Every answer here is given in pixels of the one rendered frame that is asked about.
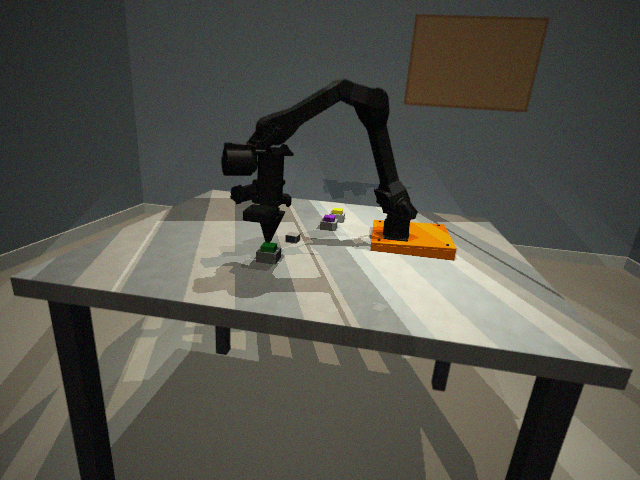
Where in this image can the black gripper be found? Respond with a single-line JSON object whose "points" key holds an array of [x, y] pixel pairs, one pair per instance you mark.
{"points": [[268, 214]]}

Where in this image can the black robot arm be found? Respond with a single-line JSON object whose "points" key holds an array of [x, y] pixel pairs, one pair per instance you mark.
{"points": [[372, 108]]}

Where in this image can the yellow button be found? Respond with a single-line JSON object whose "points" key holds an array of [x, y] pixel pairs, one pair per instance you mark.
{"points": [[339, 214]]}

